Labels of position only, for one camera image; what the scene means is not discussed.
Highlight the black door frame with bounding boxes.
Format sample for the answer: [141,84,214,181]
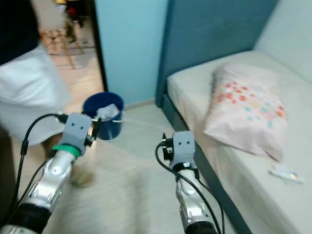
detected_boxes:
[84,0,108,93]

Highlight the person in white shorts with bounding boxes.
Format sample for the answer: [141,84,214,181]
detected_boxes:
[0,0,93,188]

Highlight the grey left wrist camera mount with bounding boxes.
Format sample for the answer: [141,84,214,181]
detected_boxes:
[61,112,93,149]

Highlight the crumpled white paper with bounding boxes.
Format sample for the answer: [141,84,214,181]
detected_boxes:
[97,103,120,121]

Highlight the pink dotted pillow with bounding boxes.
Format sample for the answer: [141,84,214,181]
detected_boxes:
[204,62,287,162]

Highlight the blue plastic bucket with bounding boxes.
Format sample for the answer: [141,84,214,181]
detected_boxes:
[82,92,125,141]

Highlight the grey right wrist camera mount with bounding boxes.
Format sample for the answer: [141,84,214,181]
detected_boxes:
[172,131,195,166]

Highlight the blue bed frame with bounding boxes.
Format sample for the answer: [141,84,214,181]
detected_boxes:
[155,0,279,234]

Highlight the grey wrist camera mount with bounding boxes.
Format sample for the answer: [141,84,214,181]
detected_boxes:
[172,131,195,166]
[61,112,93,149]

